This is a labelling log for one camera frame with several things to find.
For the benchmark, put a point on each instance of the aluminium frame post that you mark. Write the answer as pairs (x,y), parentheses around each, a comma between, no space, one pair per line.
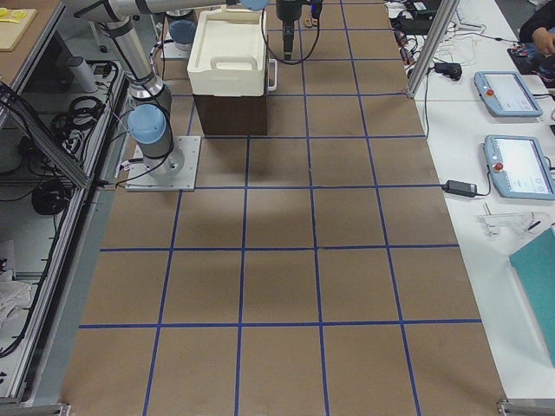
(435,35)

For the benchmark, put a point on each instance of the upper blue teach pendant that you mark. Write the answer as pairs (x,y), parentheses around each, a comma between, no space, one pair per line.
(506,94)

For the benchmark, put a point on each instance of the white drawer handle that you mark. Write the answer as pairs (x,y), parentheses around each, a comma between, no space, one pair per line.
(272,75)

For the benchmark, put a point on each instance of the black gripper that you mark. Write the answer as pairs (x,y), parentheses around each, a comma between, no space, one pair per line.
(286,9)

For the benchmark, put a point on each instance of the small black power brick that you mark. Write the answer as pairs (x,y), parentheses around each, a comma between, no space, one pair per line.
(458,188)

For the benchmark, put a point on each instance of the dark wooden drawer cabinet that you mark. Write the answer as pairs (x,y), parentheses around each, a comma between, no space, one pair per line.
(232,116)

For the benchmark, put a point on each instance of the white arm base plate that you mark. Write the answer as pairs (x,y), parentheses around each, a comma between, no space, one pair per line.
(178,172)

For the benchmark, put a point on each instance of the lower blue teach pendant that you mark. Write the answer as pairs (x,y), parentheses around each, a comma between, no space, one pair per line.
(518,167)

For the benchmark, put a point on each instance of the white crumpled cloth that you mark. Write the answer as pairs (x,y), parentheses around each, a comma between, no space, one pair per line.
(15,295)

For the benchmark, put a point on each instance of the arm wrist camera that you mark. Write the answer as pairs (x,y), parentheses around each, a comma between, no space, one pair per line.
(316,7)

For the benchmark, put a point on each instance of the cream plastic tray lid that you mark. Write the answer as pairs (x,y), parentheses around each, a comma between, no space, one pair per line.
(228,54)

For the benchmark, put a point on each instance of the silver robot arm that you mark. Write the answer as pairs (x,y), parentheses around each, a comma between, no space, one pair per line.
(149,121)

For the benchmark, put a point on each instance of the blue teach pendant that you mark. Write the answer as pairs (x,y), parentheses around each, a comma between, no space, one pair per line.
(518,167)
(506,94)

